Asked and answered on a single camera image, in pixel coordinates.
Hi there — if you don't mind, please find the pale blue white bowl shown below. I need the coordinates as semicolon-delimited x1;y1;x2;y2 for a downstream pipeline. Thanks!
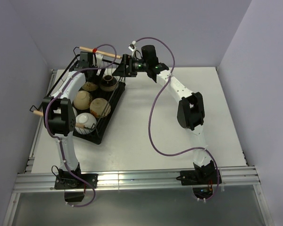
72;107;78;117

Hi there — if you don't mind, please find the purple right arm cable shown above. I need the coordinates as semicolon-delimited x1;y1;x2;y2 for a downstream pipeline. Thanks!
135;36;221;202

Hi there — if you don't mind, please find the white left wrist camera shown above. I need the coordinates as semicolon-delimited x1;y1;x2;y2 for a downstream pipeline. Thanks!
92;48;103;68

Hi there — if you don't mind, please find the black wire dish rack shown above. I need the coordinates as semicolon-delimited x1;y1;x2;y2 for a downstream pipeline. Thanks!
33;50;125;145

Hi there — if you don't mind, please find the tan bowl dark rim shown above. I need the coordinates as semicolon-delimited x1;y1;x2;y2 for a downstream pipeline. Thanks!
100;75;118;92

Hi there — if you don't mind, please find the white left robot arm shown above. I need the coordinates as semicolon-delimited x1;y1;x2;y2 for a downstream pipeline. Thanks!
42;52;102;188

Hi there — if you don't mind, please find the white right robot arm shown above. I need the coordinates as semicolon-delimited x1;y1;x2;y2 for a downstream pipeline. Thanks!
113;44;220;184

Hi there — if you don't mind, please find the white ceramic bowl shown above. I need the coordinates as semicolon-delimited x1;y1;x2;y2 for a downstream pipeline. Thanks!
75;113;97;135

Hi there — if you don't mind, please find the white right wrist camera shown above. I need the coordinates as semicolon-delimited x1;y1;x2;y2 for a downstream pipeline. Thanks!
128;40;137;58

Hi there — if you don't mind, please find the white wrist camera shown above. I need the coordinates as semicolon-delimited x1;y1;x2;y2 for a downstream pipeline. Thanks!
92;48;103;68
128;40;137;58

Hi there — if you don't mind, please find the black plastic drip tray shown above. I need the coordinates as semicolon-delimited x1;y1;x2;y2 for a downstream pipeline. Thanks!
73;82;125;145

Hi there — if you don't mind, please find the beige bowl black inside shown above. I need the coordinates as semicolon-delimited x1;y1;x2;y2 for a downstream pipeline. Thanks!
82;82;99;92

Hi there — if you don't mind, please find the wooden rack handle far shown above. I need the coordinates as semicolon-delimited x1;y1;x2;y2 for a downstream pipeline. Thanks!
79;47;122;59

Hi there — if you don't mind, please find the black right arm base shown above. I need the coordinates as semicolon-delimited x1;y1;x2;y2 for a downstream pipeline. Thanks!
176;169;222;199

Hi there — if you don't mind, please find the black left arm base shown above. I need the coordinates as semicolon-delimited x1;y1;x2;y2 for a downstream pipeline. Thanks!
54;173;98;202

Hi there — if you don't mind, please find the aluminium mounting rail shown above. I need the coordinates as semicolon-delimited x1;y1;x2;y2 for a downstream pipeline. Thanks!
12;166;261;193

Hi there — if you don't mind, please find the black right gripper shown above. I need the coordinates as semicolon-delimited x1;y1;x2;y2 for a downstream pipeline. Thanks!
112;54;149;78

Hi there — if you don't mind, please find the cream bowl brown base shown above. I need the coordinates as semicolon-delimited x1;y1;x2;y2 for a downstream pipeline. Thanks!
90;98;111;119

